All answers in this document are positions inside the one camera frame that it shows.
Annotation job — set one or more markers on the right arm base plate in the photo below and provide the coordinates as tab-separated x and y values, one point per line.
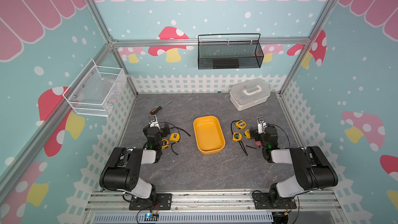
264	200

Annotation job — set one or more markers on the white plastic lidded box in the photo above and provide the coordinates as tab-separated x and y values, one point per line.
249	94

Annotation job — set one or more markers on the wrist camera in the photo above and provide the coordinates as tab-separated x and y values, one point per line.
153	121
261	124

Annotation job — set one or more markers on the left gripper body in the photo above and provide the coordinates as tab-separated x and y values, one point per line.
164	132

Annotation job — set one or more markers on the black mesh wall basket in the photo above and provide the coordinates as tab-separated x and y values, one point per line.
229	51

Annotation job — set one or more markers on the white wire wall basket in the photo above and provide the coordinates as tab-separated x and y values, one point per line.
96	90

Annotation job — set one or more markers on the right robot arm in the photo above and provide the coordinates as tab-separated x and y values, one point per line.
312	170

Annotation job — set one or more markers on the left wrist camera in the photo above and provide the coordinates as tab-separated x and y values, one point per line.
153	121

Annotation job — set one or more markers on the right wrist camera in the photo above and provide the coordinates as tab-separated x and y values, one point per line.
261	124

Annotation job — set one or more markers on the green circuit board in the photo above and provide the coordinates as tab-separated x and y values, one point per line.
151	217

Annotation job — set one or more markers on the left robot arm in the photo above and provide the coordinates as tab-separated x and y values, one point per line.
122	170

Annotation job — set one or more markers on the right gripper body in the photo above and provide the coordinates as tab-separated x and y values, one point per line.
254	132

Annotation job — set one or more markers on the orange black screwdriver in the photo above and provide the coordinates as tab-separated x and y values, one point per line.
157	109

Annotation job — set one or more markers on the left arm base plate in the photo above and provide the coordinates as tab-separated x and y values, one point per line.
158	202

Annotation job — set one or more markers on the pink tape measure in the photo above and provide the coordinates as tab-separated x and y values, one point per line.
257	145

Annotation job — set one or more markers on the yellow storage tray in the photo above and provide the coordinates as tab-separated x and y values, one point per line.
209	135

